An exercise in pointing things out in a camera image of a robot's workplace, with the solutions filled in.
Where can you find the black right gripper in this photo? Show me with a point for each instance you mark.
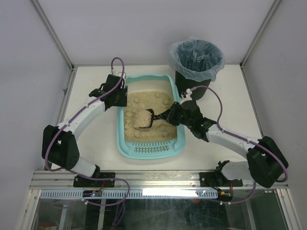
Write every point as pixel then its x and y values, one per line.
pixel 171 115

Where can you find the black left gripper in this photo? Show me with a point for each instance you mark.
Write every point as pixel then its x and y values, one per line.
pixel 122 96

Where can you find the black slotted litter scoop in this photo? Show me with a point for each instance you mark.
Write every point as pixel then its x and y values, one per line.
pixel 145 119

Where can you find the teal plastic litter box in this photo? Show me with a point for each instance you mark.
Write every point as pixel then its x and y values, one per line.
pixel 150 150

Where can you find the translucent blue bin liner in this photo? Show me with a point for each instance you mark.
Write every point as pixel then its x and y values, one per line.
pixel 196 59

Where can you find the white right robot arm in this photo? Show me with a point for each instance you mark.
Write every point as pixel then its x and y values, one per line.
pixel 263 161

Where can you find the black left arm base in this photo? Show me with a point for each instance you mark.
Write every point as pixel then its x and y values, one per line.
pixel 105 179

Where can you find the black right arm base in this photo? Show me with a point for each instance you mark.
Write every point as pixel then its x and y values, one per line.
pixel 213 179

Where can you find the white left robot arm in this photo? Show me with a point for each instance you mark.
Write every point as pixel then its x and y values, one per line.
pixel 59 147

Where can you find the beige pellet cat litter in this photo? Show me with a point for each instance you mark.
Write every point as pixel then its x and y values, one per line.
pixel 147 101

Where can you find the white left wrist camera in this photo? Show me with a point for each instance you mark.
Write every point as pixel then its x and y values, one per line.
pixel 118 73

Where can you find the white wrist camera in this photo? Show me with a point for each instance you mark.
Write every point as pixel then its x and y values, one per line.
pixel 118 73
pixel 186 96

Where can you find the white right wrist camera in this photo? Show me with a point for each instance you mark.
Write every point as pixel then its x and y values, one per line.
pixel 186 96

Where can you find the white slotted cable duct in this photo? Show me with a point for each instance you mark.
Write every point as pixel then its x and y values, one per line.
pixel 145 193

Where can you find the left aluminium frame post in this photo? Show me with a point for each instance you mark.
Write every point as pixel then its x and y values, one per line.
pixel 50 30

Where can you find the aluminium frame post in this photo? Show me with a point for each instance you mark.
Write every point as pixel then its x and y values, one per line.
pixel 268 17
pixel 50 30

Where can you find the aluminium mounting rail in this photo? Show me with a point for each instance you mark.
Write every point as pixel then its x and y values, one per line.
pixel 136 180

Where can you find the right aluminium frame post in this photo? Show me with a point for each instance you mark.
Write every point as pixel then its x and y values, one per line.
pixel 268 17

